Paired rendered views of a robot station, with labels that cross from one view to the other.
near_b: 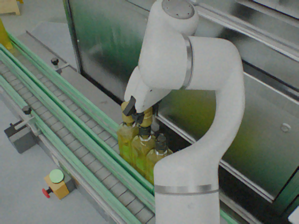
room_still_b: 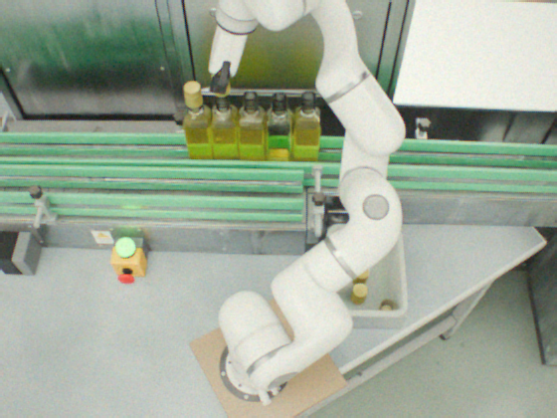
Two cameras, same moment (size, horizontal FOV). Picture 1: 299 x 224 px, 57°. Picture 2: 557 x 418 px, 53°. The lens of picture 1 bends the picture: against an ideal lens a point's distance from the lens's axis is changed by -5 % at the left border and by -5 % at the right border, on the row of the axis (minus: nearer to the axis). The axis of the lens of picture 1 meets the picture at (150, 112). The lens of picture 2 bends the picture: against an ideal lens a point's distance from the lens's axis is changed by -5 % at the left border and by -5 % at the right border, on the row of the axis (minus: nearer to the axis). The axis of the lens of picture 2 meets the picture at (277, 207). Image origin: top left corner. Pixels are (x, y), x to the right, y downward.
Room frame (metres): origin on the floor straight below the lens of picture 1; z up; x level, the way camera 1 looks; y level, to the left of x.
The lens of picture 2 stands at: (-0.22, 0.49, 2.02)
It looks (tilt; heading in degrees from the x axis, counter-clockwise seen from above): 58 degrees down; 316
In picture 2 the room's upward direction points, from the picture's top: straight up
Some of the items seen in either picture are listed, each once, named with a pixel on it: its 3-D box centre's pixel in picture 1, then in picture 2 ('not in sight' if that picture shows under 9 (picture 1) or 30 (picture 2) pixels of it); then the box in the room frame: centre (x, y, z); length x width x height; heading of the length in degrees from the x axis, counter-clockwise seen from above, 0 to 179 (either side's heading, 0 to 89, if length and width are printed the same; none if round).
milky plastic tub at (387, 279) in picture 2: not in sight; (364, 276); (0.06, -0.05, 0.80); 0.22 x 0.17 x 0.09; 135
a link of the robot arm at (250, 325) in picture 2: not in sight; (253, 333); (0.07, 0.27, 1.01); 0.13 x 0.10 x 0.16; 166
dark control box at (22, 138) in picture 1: (20, 136); (17, 253); (0.66, 0.51, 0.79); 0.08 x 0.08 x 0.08; 45
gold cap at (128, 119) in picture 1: (128, 111); (193, 95); (0.48, 0.05, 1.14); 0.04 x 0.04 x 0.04
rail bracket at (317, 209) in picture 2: not in sight; (317, 202); (0.21, -0.04, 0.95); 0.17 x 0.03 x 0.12; 135
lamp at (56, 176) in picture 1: (56, 175); (124, 247); (0.47, 0.31, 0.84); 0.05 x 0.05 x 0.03
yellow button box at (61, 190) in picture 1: (59, 183); (129, 258); (0.47, 0.31, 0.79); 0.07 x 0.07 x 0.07; 45
